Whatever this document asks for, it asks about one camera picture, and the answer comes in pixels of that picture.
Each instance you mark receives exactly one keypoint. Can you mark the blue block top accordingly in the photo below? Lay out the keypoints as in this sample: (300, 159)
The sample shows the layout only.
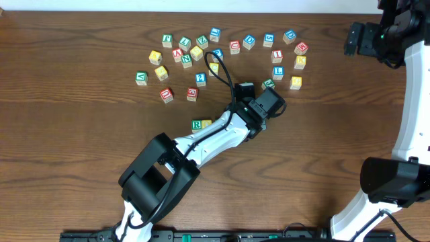
(215, 34)

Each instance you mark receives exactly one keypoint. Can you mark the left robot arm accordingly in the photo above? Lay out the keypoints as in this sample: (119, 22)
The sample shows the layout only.
(156, 181)

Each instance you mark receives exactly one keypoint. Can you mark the red A block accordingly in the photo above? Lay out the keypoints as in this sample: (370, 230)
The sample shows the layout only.
(177, 54)

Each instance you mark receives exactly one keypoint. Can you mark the red U block lower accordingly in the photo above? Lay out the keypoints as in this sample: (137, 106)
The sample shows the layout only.
(166, 95)

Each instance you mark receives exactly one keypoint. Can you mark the blue D block left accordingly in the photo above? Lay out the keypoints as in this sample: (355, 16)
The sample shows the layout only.
(249, 41)

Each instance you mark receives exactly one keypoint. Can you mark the blue d block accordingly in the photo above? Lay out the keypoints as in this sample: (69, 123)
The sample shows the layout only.
(249, 41)
(289, 36)

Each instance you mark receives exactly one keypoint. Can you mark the green V block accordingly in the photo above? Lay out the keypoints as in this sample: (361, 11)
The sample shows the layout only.
(141, 78)

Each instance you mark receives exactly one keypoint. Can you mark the red U block upper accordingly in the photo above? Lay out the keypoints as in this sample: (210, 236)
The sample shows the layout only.
(234, 47)

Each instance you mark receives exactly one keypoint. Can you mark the yellow C block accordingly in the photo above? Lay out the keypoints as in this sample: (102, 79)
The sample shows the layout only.
(213, 69)

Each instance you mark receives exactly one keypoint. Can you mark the green block top left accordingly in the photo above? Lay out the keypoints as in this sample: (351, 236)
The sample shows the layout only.
(167, 40)

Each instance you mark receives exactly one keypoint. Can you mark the blue 5 block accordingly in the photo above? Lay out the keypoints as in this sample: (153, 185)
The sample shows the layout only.
(268, 40)

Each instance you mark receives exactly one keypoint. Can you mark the green N block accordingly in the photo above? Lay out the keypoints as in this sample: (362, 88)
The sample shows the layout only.
(186, 61)

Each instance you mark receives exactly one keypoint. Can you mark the blue D block right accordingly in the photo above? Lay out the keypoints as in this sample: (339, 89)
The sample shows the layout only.
(289, 36)

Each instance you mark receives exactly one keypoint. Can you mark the yellow K block right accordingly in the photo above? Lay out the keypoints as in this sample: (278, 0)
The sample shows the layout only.
(300, 62)

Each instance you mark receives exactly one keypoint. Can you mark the yellow G block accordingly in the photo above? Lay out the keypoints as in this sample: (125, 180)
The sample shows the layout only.
(295, 83)

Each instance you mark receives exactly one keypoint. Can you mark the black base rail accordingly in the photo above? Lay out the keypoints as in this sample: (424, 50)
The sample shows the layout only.
(172, 236)

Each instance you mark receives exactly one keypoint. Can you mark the yellow S block lower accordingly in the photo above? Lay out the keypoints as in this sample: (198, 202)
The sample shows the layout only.
(161, 73)

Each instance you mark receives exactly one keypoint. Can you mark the blue L block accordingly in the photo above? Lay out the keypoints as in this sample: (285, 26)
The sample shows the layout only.
(278, 73)

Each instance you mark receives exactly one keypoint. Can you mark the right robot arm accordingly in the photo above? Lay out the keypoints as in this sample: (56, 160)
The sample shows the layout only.
(400, 39)

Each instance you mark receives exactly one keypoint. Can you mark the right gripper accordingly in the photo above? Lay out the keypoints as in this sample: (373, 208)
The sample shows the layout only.
(371, 33)

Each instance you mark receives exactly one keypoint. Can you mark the yellow S block upper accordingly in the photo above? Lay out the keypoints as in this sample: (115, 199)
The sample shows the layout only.
(196, 53)

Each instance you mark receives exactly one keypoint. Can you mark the green L block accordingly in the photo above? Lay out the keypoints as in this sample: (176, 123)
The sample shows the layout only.
(184, 43)

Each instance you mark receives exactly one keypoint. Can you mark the red I block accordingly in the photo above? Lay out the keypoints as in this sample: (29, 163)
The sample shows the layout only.
(276, 56)

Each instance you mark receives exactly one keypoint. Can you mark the green Z block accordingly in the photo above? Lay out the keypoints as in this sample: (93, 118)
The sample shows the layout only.
(202, 41)

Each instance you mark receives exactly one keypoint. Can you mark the blue P block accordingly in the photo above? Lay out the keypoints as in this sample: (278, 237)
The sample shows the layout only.
(218, 55)

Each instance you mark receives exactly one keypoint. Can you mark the yellow s block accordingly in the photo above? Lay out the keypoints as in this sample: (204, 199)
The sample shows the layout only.
(196, 53)
(161, 73)

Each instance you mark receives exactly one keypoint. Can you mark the green J block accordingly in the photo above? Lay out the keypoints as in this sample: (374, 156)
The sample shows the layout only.
(267, 83)

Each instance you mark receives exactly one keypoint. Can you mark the red M block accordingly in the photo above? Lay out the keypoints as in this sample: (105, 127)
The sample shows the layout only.
(301, 48)

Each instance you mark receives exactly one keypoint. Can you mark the yellow O block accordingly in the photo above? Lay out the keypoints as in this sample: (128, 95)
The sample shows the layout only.
(206, 123)

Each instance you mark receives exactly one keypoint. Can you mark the yellow k block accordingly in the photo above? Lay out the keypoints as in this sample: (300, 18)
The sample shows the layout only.
(300, 62)
(155, 57)

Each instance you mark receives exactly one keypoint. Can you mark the red u block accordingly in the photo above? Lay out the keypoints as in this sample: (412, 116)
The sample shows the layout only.
(234, 47)
(166, 95)

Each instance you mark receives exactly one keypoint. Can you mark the green R block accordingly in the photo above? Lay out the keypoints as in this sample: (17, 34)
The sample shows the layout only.
(196, 125)

